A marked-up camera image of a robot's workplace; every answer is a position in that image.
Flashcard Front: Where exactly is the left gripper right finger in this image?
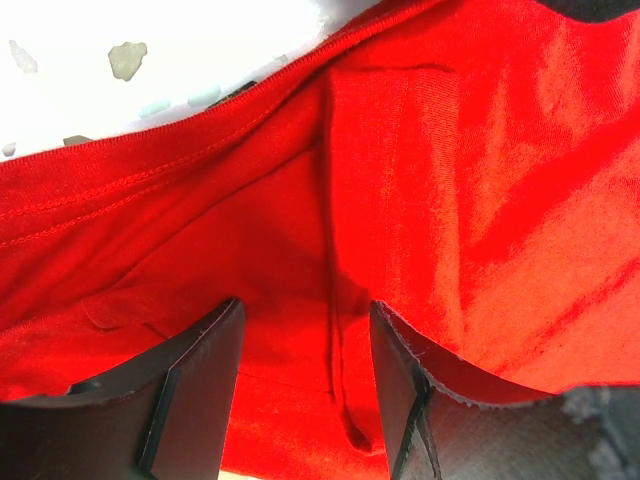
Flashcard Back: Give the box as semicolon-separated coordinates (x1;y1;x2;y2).
370;301;639;480

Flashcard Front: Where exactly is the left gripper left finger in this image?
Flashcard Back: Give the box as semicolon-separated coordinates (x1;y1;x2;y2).
1;299;245;479

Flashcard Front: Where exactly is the red t shirt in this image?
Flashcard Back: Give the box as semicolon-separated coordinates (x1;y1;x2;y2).
1;1;639;479

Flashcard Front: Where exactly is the folded black t shirt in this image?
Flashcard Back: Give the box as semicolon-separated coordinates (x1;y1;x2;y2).
538;0;640;23

